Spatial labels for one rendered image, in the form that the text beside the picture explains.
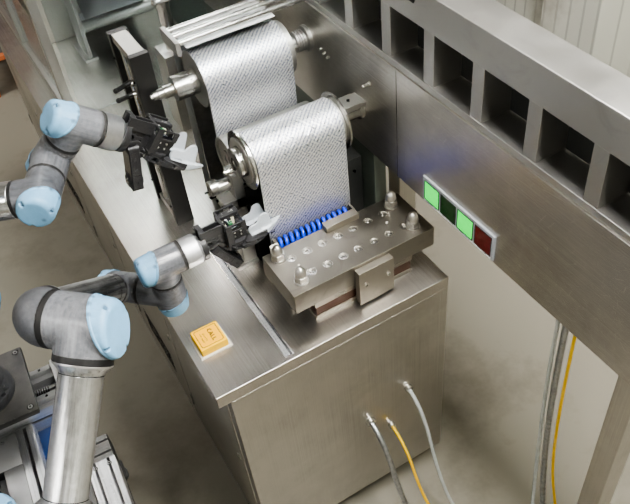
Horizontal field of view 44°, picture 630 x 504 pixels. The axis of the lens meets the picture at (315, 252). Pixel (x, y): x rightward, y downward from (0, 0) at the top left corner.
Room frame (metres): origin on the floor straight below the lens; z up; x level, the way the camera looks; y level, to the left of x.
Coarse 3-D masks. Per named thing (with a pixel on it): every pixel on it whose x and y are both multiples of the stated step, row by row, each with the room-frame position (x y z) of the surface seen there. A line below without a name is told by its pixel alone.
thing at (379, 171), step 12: (300, 96) 1.89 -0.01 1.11; (360, 144) 1.60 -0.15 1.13; (372, 156) 1.55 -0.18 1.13; (372, 168) 1.55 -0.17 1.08; (384, 168) 1.56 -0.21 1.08; (372, 180) 1.55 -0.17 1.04; (384, 180) 1.56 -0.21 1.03; (372, 192) 1.56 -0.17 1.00; (384, 192) 1.56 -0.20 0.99; (372, 204) 1.56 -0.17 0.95
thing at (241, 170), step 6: (228, 150) 1.45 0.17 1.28; (234, 150) 1.43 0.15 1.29; (228, 156) 1.46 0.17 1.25; (234, 156) 1.42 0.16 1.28; (240, 156) 1.42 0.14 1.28; (234, 162) 1.43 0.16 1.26; (240, 162) 1.41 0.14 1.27; (240, 168) 1.40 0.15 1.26; (246, 168) 1.40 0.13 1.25; (240, 174) 1.41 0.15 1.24; (246, 174) 1.41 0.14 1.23
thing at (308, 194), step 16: (336, 160) 1.48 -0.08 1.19; (288, 176) 1.42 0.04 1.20; (304, 176) 1.44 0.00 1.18; (320, 176) 1.46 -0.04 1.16; (336, 176) 1.48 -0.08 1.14; (272, 192) 1.40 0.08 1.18; (288, 192) 1.42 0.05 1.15; (304, 192) 1.44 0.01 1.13; (320, 192) 1.45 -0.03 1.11; (336, 192) 1.47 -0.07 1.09; (272, 208) 1.40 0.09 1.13; (288, 208) 1.42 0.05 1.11; (304, 208) 1.43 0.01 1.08; (320, 208) 1.45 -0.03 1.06; (336, 208) 1.47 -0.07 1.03; (288, 224) 1.41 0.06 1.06; (304, 224) 1.43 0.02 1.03
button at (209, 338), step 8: (200, 328) 1.22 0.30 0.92; (208, 328) 1.22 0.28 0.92; (216, 328) 1.22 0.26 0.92; (192, 336) 1.20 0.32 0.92; (200, 336) 1.20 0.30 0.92; (208, 336) 1.20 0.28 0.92; (216, 336) 1.19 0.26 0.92; (224, 336) 1.19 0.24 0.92; (200, 344) 1.17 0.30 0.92; (208, 344) 1.17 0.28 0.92; (216, 344) 1.17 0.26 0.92; (224, 344) 1.18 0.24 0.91; (200, 352) 1.16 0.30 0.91; (208, 352) 1.16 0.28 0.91
